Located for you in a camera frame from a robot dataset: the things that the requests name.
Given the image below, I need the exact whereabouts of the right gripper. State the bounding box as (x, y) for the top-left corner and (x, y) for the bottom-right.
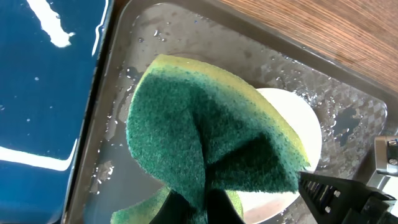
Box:
(298, 172), (397, 224)

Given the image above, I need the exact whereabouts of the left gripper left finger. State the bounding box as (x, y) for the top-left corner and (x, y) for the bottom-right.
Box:
(149, 190), (205, 224)

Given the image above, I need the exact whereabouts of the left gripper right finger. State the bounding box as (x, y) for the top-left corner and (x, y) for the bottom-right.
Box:
(206, 189), (244, 224)

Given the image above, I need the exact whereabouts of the white plate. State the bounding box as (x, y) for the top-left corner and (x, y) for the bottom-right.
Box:
(238, 88), (322, 224)

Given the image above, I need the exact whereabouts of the green yellow sponge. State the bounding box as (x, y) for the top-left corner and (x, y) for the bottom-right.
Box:
(111, 55), (310, 223)

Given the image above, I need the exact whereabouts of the large dark serving tray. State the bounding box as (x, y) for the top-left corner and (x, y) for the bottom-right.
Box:
(63, 1), (397, 223)

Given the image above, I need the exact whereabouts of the small black water tray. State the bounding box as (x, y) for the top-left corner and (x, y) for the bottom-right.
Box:
(1, 0), (113, 223)

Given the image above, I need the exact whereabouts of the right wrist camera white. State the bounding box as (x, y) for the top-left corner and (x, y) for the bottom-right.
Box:
(367, 136), (397, 190)

